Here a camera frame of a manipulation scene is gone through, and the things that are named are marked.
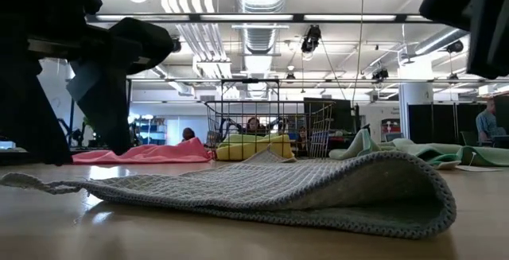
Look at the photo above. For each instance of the grey waffle weave towel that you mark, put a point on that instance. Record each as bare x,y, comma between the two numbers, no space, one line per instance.
258,188

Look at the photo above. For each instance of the pale mint green towel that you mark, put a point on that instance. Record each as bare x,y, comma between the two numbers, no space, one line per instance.
413,150

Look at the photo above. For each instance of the black television screen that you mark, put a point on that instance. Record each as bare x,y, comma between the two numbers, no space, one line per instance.
338,113

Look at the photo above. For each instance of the pink microfiber towel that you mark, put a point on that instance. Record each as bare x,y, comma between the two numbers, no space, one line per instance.
151,154

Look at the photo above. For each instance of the blue storage shelf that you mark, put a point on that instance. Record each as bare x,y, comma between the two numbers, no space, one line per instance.
153,129

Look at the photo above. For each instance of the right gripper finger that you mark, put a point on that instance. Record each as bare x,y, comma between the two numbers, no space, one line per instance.
491,25

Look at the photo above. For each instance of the white round column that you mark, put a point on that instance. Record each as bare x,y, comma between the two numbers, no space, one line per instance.
415,93

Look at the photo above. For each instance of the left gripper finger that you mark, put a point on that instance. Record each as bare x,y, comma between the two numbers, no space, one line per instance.
28,113
107,109

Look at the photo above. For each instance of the yellow microfiber towel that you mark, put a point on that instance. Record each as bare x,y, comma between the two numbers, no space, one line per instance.
254,152

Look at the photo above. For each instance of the black overhead camera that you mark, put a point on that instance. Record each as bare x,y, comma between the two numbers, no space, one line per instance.
312,37

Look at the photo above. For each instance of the white towel label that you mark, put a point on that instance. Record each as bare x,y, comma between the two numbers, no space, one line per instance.
477,168

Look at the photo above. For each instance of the person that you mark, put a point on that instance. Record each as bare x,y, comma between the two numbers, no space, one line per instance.
487,123
188,133
253,125

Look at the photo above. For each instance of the black partition wall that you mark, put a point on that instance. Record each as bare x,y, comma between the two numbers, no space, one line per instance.
437,123

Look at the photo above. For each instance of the black ceiling spotlight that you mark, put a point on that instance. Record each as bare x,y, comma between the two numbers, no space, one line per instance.
454,46

